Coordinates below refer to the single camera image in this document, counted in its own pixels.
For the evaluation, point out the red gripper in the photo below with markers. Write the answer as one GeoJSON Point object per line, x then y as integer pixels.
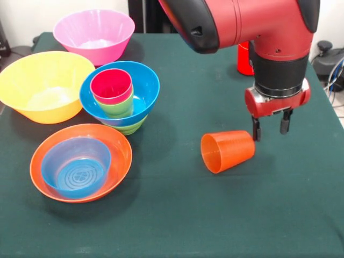
{"type": "Point", "coordinates": [268, 106]}

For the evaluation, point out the orange plastic cup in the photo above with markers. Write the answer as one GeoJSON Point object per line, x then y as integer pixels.
{"type": "Point", "coordinates": [233, 150]}

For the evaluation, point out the large smooth blue bowl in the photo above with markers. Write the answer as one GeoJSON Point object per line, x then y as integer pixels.
{"type": "Point", "coordinates": [147, 86]}

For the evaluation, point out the small green plastic bowl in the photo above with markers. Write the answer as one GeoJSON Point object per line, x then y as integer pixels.
{"type": "Point", "coordinates": [129, 129]}

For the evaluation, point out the orange-red plastic bowl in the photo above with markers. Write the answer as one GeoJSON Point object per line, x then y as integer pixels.
{"type": "Point", "coordinates": [121, 150]}

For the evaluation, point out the green plastic cup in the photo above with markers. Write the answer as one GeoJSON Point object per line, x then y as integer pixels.
{"type": "Point", "coordinates": [118, 108]}

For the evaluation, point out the magenta plastic cup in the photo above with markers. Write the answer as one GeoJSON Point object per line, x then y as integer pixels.
{"type": "Point", "coordinates": [110, 86]}

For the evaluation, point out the small ringed blue bowl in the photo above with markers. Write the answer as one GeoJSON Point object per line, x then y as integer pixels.
{"type": "Point", "coordinates": [75, 172]}

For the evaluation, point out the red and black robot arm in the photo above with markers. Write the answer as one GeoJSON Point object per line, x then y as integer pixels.
{"type": "Point", "coordinates": [255, 29]}

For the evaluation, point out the red plastic cup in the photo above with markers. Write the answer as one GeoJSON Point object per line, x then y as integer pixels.
{"type": "Point", "coordinates": [244, 59]}

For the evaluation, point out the dark green tablecloth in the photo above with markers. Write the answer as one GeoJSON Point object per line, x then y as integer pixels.
{"type": "Point", "coordinates": [188, 215]}

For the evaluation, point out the large pink plastic bowl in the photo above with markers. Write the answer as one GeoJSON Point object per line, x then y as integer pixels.
{"type": "Point", "coordinates": [94, 35]}

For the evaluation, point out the large yellow-orange plastic bowl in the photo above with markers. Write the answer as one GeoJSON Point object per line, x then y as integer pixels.
{"type": "Point", "coordinates": [40, 80]}

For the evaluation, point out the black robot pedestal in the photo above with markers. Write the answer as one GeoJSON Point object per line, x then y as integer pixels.
{"type": "Point", "coordinates": [150, 18]}

